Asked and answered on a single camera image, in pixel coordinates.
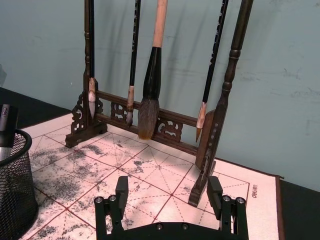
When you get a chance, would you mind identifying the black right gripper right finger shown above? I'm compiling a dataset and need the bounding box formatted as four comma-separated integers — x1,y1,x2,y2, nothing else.
206,175,248,240

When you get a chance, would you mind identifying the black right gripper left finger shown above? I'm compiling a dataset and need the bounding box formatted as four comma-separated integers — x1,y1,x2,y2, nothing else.
94,175,130,240

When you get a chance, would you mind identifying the white calligraphy mat, red grid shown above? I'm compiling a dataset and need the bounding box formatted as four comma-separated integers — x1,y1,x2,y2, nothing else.
19,111,286,240

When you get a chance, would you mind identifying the black table cloth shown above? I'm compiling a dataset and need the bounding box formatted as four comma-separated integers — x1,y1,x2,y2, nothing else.
0,85,320,240

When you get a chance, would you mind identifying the black mesh pen cup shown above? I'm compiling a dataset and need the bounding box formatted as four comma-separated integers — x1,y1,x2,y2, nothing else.
0,129,40,240

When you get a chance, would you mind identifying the black brush, amber pointed tip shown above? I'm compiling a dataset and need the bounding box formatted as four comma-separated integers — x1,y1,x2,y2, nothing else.
195,0,230,144

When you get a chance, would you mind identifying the grey and black marker pen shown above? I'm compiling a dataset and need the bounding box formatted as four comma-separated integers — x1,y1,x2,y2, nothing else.
0,103,20,161

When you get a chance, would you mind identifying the thin black brush, grey tip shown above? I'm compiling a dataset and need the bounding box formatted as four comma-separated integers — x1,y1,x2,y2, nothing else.
125,0,142,127

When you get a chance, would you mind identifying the dark carved wooden brush rack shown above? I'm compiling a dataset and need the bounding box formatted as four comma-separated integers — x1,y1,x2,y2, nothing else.
65,0,255,207

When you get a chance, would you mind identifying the thin black brush, white tip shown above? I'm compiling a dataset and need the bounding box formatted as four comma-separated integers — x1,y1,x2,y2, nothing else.
86,0,98,120

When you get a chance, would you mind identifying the large brush, pale wooden handle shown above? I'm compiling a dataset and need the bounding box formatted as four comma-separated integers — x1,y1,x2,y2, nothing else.
137,0,169,141

